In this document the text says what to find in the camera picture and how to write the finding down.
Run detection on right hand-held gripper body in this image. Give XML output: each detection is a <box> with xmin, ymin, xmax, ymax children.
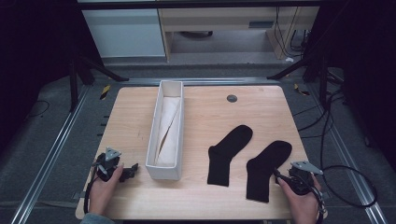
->
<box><xmin>288</xmin><ymin>161</ymin><xmax>324</xmax><ymax>196</ymax></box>

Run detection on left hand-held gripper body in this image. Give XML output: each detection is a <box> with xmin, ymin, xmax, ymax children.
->
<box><xmin>92</xmin><ymin>147</ymin><xmax>122</xmax><ymax>183</ymax></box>

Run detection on black sock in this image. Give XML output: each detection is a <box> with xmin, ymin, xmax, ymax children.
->
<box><xmin>246</xmin><ymin>140</ymin><xmax>293</xmax><ymax>203</ymax></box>
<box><xmin>206</xmin><ymin>124</ymin><xmax>254</xmax><ymax>188</ymax></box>

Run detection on long white box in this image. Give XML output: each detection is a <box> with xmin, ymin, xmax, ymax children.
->
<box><xmin>145</xmin><ymin>79</ymin><xmax>185</xmax><ymax>181</ymax></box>

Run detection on person's right hand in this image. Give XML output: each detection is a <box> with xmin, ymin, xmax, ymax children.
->
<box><xmin>276</xmin><ymin>175</ymin><xmax>328</xmax><ymax>224</ymax></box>

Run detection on person's left hand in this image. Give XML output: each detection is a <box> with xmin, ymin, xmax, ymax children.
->
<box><xmin>88</xmin><ymin>164</ymin><xmax>125</xmax><ymax>217</ymax></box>

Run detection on yellow black tape strip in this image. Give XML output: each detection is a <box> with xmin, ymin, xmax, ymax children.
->
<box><xmin>99</xmin><ymin>84</ymin><xmax>111</xmax><ymax>101</ymax></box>
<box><xmin>293</xmin><ymin>83</ymin><xmax>311</xmax><ymax>97</ymax></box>

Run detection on black stand legs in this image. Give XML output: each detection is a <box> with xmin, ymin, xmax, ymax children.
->
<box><xmin>68</xmin><ymin>52</ymin><xmax>130</xmax><ymax>113</ymax></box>
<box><xmin>266</xmin><ymin>55</ymin><xmax>344</xmax><ymax>107</ymax></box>

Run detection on white cabinet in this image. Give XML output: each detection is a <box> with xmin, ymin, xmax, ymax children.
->
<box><xmin>81</xmin><ymin>8</ymin><xmax>166</xmax><ymax>59</ymax></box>

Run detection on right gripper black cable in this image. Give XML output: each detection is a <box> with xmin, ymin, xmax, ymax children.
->
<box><xmin>292</xmin><ymin>174</ymin><xmax>327</xmax><ymax>224</ymax></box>

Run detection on metal floor rail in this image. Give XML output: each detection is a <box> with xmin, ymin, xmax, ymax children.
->
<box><xmin>10</xmin><ymin>85</ymin><xmax>92</xmax><ymax>224</ymax></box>
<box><xmin>120</xmin><ymin>77</ymin><xmax>279</xmax><ymax>88</ymax></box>
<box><xmin>306</xmin><ymin>83</ymin><xmax>389</xmax><ymax>224</ymax></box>

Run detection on black looped floor cable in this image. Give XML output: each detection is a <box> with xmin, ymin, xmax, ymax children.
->
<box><xmin>314</xmin><ymin>90</ymin><xmax>379</xmax><ymax>209</ymax></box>

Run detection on thin black floor cable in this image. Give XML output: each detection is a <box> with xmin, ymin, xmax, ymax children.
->
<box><xmin>26</xmin><ymin>100</ymin><xmax>50</xmax><ymax>120</ymax></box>

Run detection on hanging black cables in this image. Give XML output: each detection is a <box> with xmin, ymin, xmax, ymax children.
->
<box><xmin>275</xmin><ymin>7</ymin><xmax>308</xmax><ymax>59</ymax></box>

